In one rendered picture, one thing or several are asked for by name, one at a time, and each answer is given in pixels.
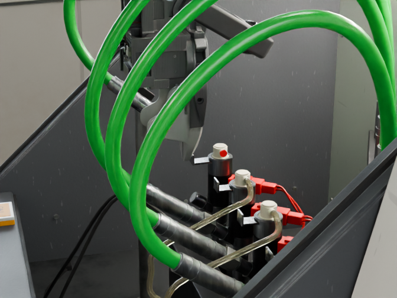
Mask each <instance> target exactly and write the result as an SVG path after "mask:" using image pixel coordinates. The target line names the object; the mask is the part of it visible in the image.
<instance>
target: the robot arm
mask: <svg viewBox="0 0 397 298"><path fill-rule="evenodd" d="M190 1H192V0H150V1H149V2H148V3H147V4H146V6H145V7H144V8H143V10H142V11H141V12H140V13H139V15H138V16H137V17H136V18H135V20H134V21H133V23H132V24H131V26H130V27H129V29H128V30H127V32H126V33H125V35H124V37H123V39H122V40H121V42H120V44H119V52H120V70H121V71H122V70H123V72H124V74H125V75H126V76H128V74H129V72H130V71H131V69H132V68H133V66H134V64H135V63H136V61H137V60H138V59H139V57H140V55H141V54H142V53H143V51H144V50H145V49H146V47H147V46H148V44H149V43H150V42H151V41H152V40H153V39H154V37H155V36H156V35H157V34H158V33H159V32H160V30H161V29H162V28H163V27H164V26H165V25H166V24H167V23H168V22H169V21H170V19H171V18H172V17H173V16H175V15H176V14H177V13H178V12H179V11H180V10H181V9H182V8H183V7H185V6H186V5H187V4H188V3H189V2H190ZM256 24H258V22H256V21H252V20H246V21H245V20H243V19H241V18H239V17H238V16H236V15H235V14H233V13H231V12H230V11H228V10H226V9H224V8H223V7H221V6H220V5H218V4H216V3H214V4H213V5H212V6H210V7H209V8H207V9H206V10H205V11H204V12H203V13H201V14H200V15H199V16H198V17H197V18H195V19H194V20H193V21H192V22H191V23H190V24H189V25H188V26H187V27H185V29H183V30H182V32H180V34H179V35H178V36H177V37H176V38H175V39H174V40H173V41H172V42H171V44H170V45H169V46H168V47H167V48H166V49H165V51H164V52H163V53H162V55H160V57H159V58H158V60H157V61H156V62H155V64H154V65H153V66H152V68H151V70H150V71H149V73H148V74H147V76H146V77H145V79H144V81H143V82H142V84H141V86H140V88H150V89H151V90H153V89H159V97H158V99H157V100H156V101H155V102H154V103H152V104H150V105H148V106H147V107H145V108H144V109H143V110H142V111H141V113H140V120H141V122H142V124H143V125H144V126H146V127H147V131H148V130H149V129H150V127H151V125H152V123H153V121H154V120H155V118H156V117H157V115H158V114H159V112H160V110H161V109H162V107H163V106H164V105H165V103H166V102H167V100H168V99H169V98H170V96H171V95H172V94H173V93H174V92H175V90H176V89H177V88H178V87H179V85H181V83H182V82H183V81H184V80H185V79H186V78H187V76H188V75H189V74H190V73H191V72H192V71H193V70H194V69H195V68H196V67H197V66H198V65H199V64H200V63H201V62H203V61H204V60H205V59H206V58H207V57H208V56H209V49H208V42H207V38H206V36H205V35H204V34H205V33H206V31H207V28H208V29H210V30H211V31H213V32H215V33H216V34H218V35H220V36H222V37H223V38H225V39H227V40H230V39H232V38H233V37H235V36H236V35H238V34H239V33H241V32H243V31H244V30H247V29H248V28H250V27H251V26H253V25H256ZM273 44H274V41H273V39H272V38H270V37H269V38H267V39H266V40H263V41H261V42H260V43H258V44H256V45H254V46H252V47H251V48H249V49H247V50H246V51H244V52H243V54H253V55H255V56H256V57H259V58H260V59H264V58H265V57H266V56H267V54H268V53H269V51H270V49H271V48H272V46H273ZM123 58H124V59H123ZM207 94H208V87H207V83H206V84H204V86H203V87H202V88H201V89H200V90H199V91H198V92H197V93H196V94H195V95H194V96H193V97H192V99H191V100H190V101H189V103H188V104H187V105H186V106H185V107H184V109H183V110H182V111H181V113H180V114H179V116H178V117H177V118H176V120H175V121H174V123H173V124H172V126H171V128H170V129H169V130H168V132H167V134H166V136H165V138H164V139H166V140H173V141H179V143H180V151H181V157H182V159H183V161H189V160H190V159H191V156H192V155H193V153H194V151H195V150H196V148H197V146H198V144H199V141H200V137H201V133H202V130H203V126H204V121H205V116H206V108H207Z"/></svg>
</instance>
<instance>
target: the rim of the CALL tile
mask: <svg viewBox="0 0 397 298"><path fill-rule="evenodd" d="M5 203H9V208H10V213H11V216H5V217H0V221H10V220H14V212H13V208H12V202H5ZM0 204H3V203H0Z"/></svg>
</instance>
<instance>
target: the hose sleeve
mask: <svg viewBox="0 0 397 298"><path fill-rule="evenodd" d="M123 83H124V81H123V80H120V79H119V78H118V77H116V76H115V77H113V78H112V79H111V80H110V82H109V83H108V85H107V88H108V89H109V90H111V91H112V92H113V93H114V94H116V95H118V94H119V92H120V89H121V87H122V85H123ZM150 104H152V102H151V101H150V100H148V99H147V98H146V97H144V96H143V95H141V94H140V93H139V92H137V93H136V95H135V97H134V100H133V102H132V104H131V105H132V106H133V107H134V108H136V109H137V110H138V111H140V112H141V111H142V110H143V109H144V108H145V107H147V106H148V105H150Z"/></svg>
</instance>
